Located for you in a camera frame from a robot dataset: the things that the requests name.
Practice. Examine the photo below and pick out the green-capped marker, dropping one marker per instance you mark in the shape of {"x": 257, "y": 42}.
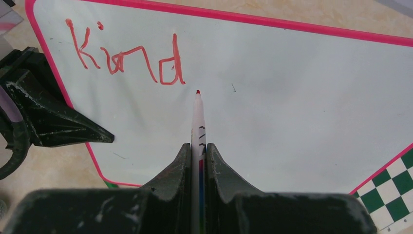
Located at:
{"x": 111, "y": 185}

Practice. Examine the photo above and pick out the pink-framed whiteboard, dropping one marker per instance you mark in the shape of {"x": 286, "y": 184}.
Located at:
{"x": 290, "y": 106}

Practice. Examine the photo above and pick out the red marker pen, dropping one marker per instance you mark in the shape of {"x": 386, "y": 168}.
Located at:
{"x": 198, "y": 152}

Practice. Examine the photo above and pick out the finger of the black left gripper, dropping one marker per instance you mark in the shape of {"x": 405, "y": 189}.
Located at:
{"x": 77, "y": 128}

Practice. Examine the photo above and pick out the green white chessboard mat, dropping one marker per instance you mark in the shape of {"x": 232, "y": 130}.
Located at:
{"x": 388, "y": 195}

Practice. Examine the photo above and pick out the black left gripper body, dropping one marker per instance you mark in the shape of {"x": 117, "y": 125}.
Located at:
{"x": 27, "y": 78}

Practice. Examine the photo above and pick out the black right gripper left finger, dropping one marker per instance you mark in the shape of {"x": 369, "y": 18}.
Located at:
{"x": 161, "y": 206}

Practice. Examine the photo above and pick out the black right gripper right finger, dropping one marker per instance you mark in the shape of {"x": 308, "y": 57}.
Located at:
{"x": 234, "y": 206}

